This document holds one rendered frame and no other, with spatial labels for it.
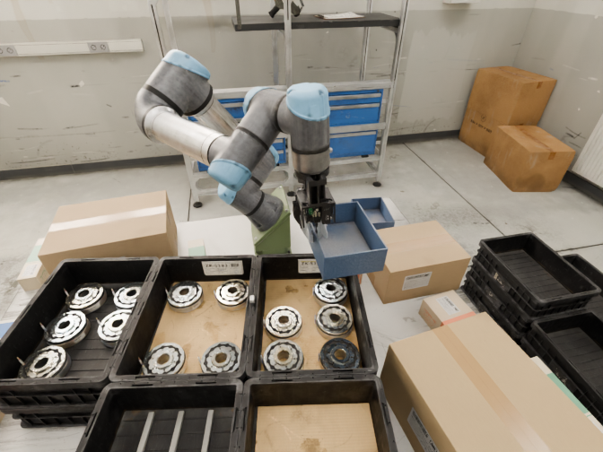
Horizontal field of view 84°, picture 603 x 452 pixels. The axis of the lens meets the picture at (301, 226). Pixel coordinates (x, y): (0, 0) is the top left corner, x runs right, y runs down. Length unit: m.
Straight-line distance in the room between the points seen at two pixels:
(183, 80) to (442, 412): 0.99
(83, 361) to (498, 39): 4.33
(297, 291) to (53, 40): 3.10
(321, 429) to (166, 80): 0.91
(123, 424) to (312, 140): 0.75
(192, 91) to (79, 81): 2.76
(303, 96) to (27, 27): 3.27
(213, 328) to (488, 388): 0.70
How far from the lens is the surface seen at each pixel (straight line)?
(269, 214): 1.27
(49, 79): 3.79
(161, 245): 1.31
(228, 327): 1.02
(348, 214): 0.94
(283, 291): 1.08
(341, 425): 0.88
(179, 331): 1.05
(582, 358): 1.86
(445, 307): 1.20
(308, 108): 0.60
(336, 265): 0.76
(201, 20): 3.44
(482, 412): 0.89
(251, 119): 0.67
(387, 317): 1.22
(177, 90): 0.98
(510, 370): 0.98
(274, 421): 0.88
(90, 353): 1.11
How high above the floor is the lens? 1.64
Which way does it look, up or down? 38 degrees down
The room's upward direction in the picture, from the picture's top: straight up
